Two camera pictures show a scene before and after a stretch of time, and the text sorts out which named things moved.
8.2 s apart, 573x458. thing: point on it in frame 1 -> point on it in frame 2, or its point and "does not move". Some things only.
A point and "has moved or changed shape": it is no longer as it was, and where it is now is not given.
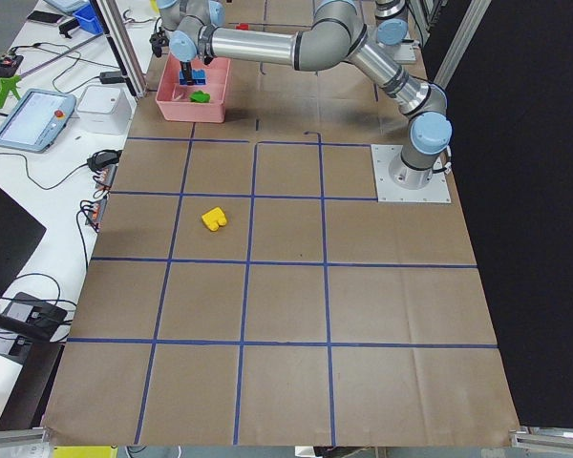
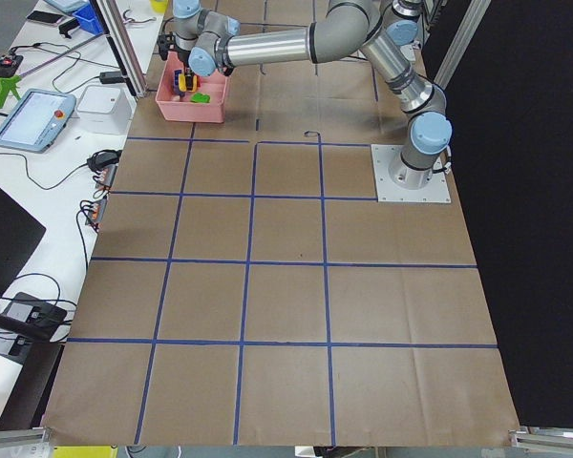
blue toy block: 199,77 has moved or changed shape
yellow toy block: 214,218 -> 182,83
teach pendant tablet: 37,122 does not move
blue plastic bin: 89,20 does not move
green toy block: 200,96 does not move
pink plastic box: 174,99 does not move
